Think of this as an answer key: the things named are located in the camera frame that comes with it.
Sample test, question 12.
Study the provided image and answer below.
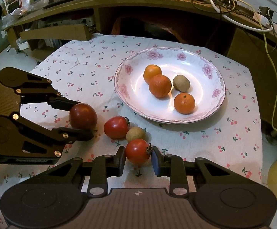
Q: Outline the small red tomato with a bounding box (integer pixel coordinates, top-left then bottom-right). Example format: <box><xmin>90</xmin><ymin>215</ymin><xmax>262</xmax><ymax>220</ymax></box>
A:
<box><xmin>125</xmin><ymin>139</ymin><xmax>152</xmax><ymax>165</ymax></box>

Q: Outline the large dark red tomato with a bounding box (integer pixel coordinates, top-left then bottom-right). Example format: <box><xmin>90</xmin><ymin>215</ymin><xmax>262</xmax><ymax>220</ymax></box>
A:
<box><xmin>69</xmin><ymin>103</ymin><xmax>98</xmax><ymax>130</ymax></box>

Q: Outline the brown kiwi fruit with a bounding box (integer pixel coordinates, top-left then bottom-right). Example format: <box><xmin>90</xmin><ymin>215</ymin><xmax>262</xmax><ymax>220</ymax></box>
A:
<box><xmin>126</xmin><ymin>127</ymin><xmax>146</xmax><ymax>143</ymax></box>
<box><xmin>173</xmin><ymin>74</ymin><xmax>190</xmax><ymax>93</ymax></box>

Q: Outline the orange mandarin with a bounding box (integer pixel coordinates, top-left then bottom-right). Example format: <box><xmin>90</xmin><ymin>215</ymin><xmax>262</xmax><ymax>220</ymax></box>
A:
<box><xmin>149</xmin><ymin>74</ymin><xmax>172</xmax><ymax>98</ymax></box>
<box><xmin>174</xmin><ymin>93</ymin><xmax>195</xmax><ymax>114</ymax></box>
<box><xmin>143</xmin><ymin>64</ymin><xmax>162</xmax><ymax>84</ymax></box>

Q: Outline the cherry print tablecloth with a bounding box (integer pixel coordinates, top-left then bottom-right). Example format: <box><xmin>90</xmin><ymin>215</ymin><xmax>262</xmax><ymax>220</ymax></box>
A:
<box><xmin>0</xmin><ymin>34</ymin><xmax>264</xmax><ymax>229</ymax></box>

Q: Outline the white floral plate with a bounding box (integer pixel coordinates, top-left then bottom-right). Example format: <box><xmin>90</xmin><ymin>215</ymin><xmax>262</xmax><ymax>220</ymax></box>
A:
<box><xmin>114</xmin><ymin>47</ymin><xmax>226</xmax><ymax>124</ymax></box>

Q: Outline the white cable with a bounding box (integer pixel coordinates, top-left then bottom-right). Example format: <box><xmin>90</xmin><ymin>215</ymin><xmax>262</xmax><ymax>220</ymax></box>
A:
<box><xmin>204</xmin><ymin>0</ymin><xmax>274</xmax><ymax>33</ymax></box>

